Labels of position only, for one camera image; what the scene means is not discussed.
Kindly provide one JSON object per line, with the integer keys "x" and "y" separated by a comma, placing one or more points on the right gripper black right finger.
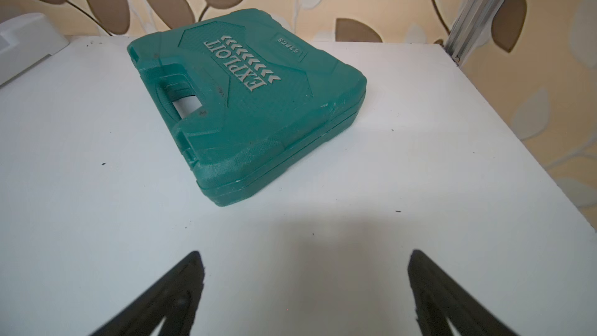
{"x": 442, "y": 305}

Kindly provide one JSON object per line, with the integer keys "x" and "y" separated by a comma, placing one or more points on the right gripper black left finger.
{"x": 168, "y": 306}

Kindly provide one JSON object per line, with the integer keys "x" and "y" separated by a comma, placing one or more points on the green plastic tool case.
{"x": 244, "y": 99}

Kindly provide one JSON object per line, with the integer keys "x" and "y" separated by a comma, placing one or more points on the white clothes rack with steel bars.
{"x": 25, "y": 40}

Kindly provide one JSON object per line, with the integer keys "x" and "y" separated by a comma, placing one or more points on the aluminium frame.
{"x": 472, "y": 21}

